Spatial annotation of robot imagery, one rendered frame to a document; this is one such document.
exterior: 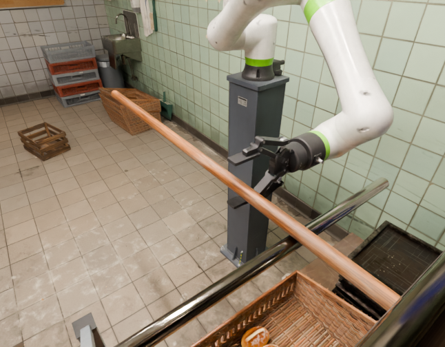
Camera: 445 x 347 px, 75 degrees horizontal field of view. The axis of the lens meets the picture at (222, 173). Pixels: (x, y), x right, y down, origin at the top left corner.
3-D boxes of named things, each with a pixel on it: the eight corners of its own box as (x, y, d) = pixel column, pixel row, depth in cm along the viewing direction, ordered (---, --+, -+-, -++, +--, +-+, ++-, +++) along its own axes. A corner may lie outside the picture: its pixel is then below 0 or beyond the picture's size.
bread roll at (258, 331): (247, 359, 92) (248, 350, 89) (236, 339, 97) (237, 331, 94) (273, 343, 96) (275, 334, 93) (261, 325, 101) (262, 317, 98)
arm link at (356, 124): (329, 34, 87) (300, 30, 83) (359, 3, 77) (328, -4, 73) (371, 146, 79) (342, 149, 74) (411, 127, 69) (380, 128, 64)
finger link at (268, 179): (274, 160, 75) (275, 162, 76) (246, 193, 75) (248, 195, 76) (285, 166, 73) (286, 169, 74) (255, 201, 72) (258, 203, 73)
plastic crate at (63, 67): (98, 68, 412) (95, 57, 403) (51, 75, 385) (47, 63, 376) (91, 62, 439) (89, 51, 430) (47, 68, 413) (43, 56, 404)
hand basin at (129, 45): (147, 87, 410) (136, 12, 357) (122, 91, 392) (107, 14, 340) (133, 78, 441) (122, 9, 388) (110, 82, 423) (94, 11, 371)
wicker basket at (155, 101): (125, 123, 326) (120, 100, 310) (102, 109, 359) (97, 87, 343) (162, 111, 354) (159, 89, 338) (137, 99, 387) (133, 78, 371)
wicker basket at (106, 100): (124, 129, 329) (119, 105, 313) (102, 114, 363) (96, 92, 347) (160, 117, 356) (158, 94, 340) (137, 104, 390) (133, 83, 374)
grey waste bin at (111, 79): (130, 93, 460) (123, 56, 428) (106, 98, 442) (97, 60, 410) (121, 87, 485) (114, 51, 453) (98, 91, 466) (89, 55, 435)
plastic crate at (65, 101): (106, 98, 440) (104, 88, 432) (64, 108, 410) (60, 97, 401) (97, 91, 466) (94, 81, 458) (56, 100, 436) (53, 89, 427)
